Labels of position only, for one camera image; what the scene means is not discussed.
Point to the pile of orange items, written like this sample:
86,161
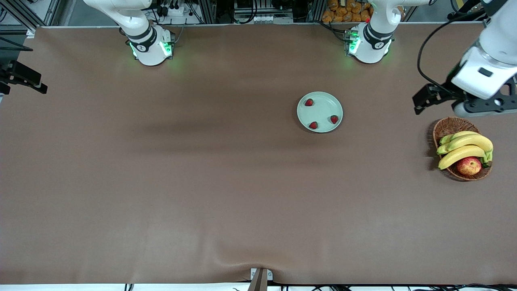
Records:
343,12

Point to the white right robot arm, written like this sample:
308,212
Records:
149,48

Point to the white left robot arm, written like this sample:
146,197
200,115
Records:
484,60

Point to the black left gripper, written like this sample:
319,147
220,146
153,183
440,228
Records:
448,89

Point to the white terminal block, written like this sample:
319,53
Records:
262,18

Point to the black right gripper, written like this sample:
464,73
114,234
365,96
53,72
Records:
16,74

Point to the light green round plate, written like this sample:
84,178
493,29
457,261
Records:
323,110

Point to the brown table cover mat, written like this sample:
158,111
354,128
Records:
242,222

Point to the brown wicker basket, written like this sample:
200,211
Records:
448,128

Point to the aluminium frame post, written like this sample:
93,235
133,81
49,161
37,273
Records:
316,10
207,10

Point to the metal bracket with post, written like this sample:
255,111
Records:
260,281

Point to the aluminium frame rail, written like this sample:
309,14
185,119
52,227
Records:
51,12

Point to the red yellow apple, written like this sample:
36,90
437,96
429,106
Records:
468,166

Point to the yellow banana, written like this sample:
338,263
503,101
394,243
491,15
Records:
462,134
460,153
472,140

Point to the white power strip with plugs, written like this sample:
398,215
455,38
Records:
177,11

